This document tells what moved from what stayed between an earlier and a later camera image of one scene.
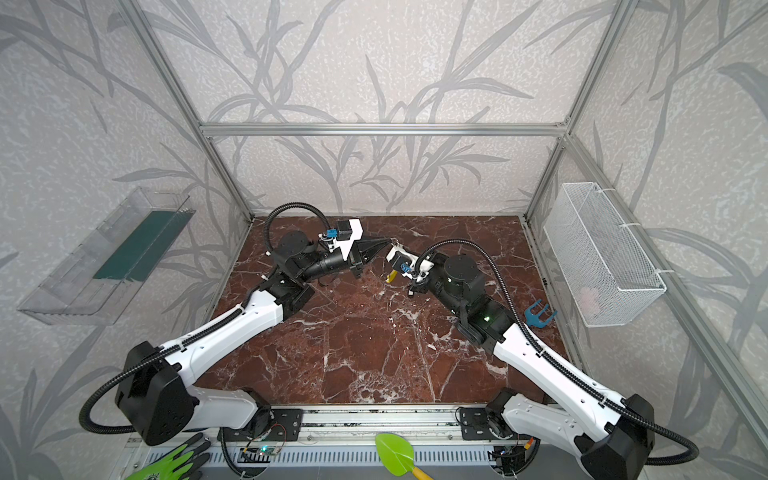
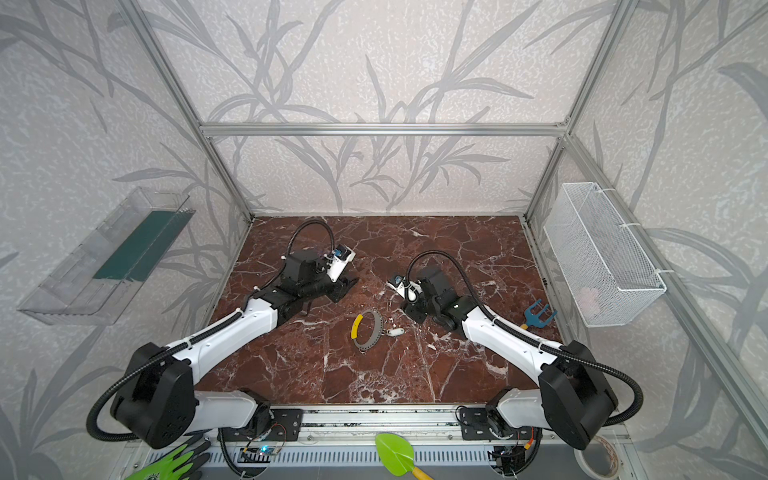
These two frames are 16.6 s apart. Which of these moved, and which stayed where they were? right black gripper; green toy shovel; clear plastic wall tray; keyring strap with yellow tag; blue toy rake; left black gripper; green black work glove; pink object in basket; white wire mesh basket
Moved: right black gripper; left black gripper; keyring strap with yellow tag
Stayed: pink object in basket; green black work glove; blue toy rake; green toy shovel; white wire mesh basket; clear plastic wall tray
